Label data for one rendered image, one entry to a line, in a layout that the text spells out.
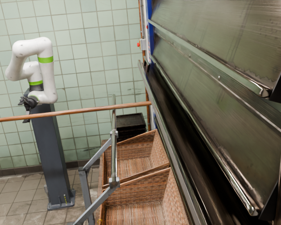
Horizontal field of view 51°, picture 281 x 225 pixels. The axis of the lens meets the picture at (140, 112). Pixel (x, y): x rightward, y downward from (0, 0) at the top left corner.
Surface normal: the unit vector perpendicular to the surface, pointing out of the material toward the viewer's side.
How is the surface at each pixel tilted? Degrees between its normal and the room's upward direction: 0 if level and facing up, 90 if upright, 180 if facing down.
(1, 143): 90
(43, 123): 90
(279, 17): 70
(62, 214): 0
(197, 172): 11
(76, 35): 90
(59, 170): 90
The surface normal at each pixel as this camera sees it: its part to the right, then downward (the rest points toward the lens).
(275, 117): -0.99, 0.11
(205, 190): 0.11, -0.93
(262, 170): -0.96, -0.22
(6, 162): 0.09, 0.36
